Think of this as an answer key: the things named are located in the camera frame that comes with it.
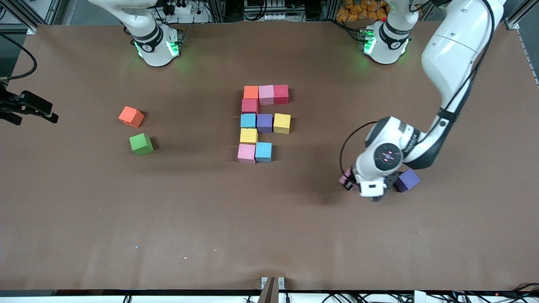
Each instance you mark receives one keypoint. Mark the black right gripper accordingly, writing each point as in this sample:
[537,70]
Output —
[24,102]

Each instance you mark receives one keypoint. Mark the pink foam cube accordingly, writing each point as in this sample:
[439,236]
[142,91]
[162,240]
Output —
[266,94]
[246,153]
[343,179]

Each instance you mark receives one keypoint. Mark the yellow foam cube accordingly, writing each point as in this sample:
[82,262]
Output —
[248,136]
[281,123]

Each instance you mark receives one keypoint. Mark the blue foam cube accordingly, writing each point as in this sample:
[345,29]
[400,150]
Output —
[248,120]
[263,152]

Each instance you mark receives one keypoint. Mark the purple foam cube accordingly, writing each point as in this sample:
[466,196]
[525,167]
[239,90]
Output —
[264,123]
[409,181]

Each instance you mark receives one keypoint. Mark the red foam cube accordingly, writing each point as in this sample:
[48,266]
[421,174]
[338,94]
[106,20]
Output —
[249,105]
[281,94]

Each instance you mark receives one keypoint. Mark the orange foam cube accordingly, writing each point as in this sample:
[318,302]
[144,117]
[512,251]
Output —
[131,117]
[251,92]

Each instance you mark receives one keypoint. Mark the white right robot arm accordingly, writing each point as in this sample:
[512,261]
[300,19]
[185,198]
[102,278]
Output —
[158,57]

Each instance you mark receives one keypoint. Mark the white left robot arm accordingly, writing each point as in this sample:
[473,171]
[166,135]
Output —
[454,50]

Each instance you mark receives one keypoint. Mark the paper table cover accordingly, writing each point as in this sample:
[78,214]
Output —
[269,235]

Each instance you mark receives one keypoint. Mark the green foam cube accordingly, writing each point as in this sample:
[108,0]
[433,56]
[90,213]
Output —
[141,144]

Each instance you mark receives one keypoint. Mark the pile of orange objects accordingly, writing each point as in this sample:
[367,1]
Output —
[358,10]

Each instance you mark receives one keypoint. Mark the white equipment box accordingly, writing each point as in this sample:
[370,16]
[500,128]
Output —
[269,17]

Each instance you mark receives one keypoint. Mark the white power strip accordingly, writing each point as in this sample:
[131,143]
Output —
[191,12]

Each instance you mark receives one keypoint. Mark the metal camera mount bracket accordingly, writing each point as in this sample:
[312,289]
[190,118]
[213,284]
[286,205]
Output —
[271,290]

